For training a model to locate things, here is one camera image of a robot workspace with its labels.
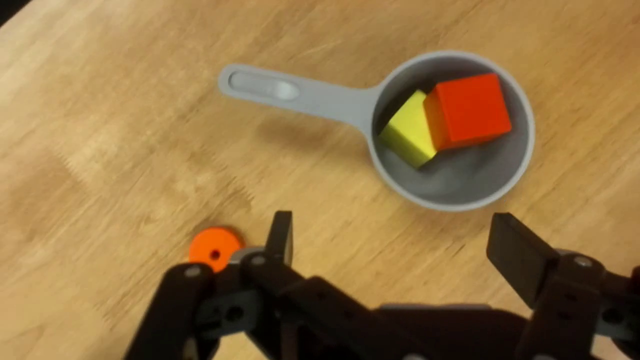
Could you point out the yellow cube block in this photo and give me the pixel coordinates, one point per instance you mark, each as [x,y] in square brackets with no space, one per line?
[409,133]

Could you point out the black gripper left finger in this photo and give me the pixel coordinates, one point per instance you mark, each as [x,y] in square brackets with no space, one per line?
[281,307]

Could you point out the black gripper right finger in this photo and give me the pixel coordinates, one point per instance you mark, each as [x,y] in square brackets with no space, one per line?
[566,300]

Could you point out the orange cube block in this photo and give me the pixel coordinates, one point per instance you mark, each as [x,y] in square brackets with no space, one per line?
[467,111]

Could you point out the gray measuring cup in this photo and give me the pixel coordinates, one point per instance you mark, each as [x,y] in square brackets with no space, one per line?
[313,97]

